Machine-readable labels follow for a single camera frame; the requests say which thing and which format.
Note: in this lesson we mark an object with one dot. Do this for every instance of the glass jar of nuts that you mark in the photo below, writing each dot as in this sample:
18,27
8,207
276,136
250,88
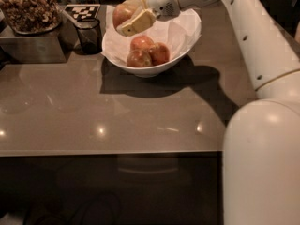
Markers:
29,17

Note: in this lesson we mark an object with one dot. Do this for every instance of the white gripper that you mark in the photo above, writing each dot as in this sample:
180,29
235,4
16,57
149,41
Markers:
166,9

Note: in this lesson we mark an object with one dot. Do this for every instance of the black white marker tag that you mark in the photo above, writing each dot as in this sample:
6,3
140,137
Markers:
84,11

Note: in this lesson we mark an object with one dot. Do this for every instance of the white spoon handle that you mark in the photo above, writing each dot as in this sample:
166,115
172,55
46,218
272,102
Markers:
75,22

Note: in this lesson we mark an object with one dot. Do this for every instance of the black mesh cup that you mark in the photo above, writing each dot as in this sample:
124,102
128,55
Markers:
90,36

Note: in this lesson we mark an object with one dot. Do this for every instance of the white ceramic bowl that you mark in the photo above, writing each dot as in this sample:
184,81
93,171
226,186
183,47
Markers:
150,69

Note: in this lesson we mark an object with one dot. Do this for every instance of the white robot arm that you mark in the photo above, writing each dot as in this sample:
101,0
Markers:
261,149

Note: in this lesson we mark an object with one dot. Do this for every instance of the white paper liner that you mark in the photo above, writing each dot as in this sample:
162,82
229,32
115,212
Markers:
181,32

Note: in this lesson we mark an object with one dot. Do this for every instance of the hidden lower red apple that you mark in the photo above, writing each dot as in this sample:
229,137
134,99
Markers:
141,42

